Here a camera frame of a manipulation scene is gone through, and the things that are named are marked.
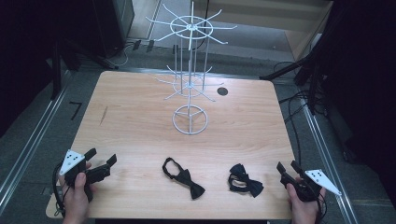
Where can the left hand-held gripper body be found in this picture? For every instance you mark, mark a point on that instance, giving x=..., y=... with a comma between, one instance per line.
x=72, y=161

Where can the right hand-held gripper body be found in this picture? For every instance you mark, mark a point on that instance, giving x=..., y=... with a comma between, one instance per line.
x=322, y=182

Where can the person's right hand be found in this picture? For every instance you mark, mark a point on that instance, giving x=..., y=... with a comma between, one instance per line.
x=303, y=211

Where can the person's left hand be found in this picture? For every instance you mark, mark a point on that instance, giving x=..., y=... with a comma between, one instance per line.
x=74, y=202

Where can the grey tape piece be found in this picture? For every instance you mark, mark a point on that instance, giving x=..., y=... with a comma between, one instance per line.
x=46, y=190

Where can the black metal stand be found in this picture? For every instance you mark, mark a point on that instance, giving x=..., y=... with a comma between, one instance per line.
x=56, y=68
x=313, y=90

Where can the dark round table grommet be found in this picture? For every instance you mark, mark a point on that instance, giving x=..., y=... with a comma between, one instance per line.
x=222, y=91

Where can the black plug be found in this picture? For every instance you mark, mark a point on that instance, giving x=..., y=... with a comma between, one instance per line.
x=137, y=44
x=150, y=46

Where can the light wooden panel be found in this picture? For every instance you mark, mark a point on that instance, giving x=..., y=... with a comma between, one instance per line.
x=299, y=37

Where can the dark cabinet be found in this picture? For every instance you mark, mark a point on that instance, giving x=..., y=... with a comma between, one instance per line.
x=115, y=25

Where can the aluminium floor rail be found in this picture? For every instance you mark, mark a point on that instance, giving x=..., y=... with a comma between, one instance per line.
x=330, y=168
x=28, y=149

